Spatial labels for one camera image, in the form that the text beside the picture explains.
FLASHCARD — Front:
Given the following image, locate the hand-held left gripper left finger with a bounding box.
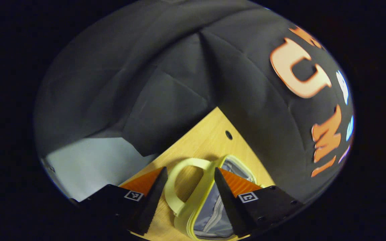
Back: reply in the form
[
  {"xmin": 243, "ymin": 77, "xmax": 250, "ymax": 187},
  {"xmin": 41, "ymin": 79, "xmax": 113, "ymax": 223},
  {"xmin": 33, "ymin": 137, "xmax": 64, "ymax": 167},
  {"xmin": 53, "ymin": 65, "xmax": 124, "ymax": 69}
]
[{"xmin": 69, "ymin": 166, "xmax": 169, "ymax": 236}]

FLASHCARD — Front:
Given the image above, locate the pale yellow suitcase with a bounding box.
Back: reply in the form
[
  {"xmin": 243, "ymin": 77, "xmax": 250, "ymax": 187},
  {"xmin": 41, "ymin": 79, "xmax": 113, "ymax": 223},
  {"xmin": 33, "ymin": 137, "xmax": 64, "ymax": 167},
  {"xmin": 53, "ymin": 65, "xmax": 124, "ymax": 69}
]
[{"xmin": 164, "ymin": 155, "xmax": 268, "ymax": 241}]

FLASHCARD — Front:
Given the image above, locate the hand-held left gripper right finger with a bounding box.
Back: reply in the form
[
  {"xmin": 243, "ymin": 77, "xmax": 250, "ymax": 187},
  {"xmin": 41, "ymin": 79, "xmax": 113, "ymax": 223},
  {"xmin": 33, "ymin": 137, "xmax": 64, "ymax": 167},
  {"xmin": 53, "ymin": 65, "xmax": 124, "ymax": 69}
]
[{"xmin": 214, "ymin": 167, "xmax": 305, "ymax": 238}]

